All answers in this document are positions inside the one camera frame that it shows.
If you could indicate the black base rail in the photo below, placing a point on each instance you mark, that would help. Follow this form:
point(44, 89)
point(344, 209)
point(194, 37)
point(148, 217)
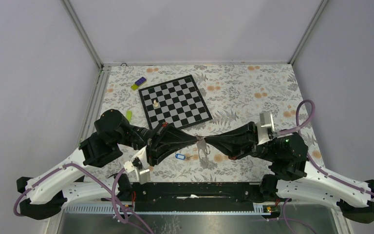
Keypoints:
point(193, 197)

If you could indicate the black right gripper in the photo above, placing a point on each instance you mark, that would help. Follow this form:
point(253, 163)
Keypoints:
point(237, 143)

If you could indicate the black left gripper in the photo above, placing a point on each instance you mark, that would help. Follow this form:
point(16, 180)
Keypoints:
point(166, 140)

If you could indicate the black grey chessboard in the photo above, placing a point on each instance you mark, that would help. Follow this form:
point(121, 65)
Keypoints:
point(180, 103)

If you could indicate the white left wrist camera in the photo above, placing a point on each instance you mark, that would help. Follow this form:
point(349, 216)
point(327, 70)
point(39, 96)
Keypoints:
point(139, 165)

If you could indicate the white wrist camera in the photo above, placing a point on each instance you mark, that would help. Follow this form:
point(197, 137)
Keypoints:
point(265, 128)
point(139, 165)

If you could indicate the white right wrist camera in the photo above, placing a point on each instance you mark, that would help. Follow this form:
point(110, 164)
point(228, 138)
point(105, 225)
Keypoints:
point(265, 128)

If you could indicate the blue capped key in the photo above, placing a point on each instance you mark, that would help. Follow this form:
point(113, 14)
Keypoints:
point(180, 156)

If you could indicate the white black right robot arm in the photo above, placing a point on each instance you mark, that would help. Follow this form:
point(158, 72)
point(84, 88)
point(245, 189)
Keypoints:
point(293, 175)

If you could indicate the green arch toy block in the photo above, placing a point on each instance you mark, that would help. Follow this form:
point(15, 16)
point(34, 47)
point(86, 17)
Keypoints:
point(128, 115)

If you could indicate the purple yellow toy brick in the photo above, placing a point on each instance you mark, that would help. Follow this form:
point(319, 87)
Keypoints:
point(138, 83)

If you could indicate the floral table mat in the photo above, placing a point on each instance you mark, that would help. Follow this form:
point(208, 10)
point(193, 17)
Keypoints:
point(234, 94)

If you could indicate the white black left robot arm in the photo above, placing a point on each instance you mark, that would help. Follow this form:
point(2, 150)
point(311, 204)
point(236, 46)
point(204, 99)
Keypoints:
point(73, 179)

